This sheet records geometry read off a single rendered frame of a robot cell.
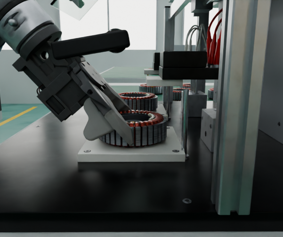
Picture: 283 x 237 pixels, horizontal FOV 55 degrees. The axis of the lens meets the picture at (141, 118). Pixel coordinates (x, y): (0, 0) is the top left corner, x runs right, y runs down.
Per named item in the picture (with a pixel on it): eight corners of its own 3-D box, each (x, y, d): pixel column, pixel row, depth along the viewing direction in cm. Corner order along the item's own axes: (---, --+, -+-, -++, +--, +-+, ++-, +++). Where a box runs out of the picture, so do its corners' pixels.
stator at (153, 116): (92, 149, 40) (91, 124, 39) (102, 128, 51) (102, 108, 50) (170, 149, 40) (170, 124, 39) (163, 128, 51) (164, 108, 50)
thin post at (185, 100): (178, 160, 39) (181, 90, 37) (177, 156, 40) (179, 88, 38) (190, 160, 39) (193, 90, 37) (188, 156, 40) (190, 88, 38)
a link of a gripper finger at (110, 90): (111, 127, 54) (78, 102, 48) (133, 108, 53) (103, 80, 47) (116, 137, 52) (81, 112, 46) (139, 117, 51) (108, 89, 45)
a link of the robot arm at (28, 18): (44, 4, 44) (22, -6, 36) (64, 27, 45) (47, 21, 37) (12, 36, 45) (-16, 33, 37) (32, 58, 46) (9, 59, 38)
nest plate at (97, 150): (77, 162, 38) (76, 154, 38) (94, 132, 53) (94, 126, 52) (185, 161, 38) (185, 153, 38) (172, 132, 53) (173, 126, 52)
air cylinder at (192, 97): (184, 117, 65) (185, 94, 64) (180, 110, 73) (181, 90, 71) (206, 117, 65) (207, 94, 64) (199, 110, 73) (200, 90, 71)
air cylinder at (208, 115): (210, 152, 42) (212, 117, 41) (199, 138, 49) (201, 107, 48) (243, 152, 42) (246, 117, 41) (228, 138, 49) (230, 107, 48)
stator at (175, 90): (199, 98, 105) (200, 89, 104) (185, 102, 97) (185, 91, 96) (174, 96, 112) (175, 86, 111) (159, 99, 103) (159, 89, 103)
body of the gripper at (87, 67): (76, 114, 48) (25, 62, 46) (111, 82, 47) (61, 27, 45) (64, 126, 41) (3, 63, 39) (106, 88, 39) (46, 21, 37)
